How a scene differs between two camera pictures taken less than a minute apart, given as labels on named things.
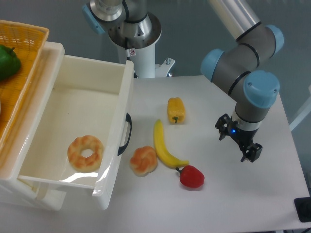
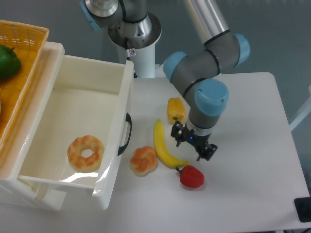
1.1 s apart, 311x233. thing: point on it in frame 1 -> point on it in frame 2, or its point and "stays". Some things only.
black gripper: [243, 137] -> [181, 133]
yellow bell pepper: [176, 110] stays
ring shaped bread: [78, 162] stays
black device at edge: [303, 208] stays
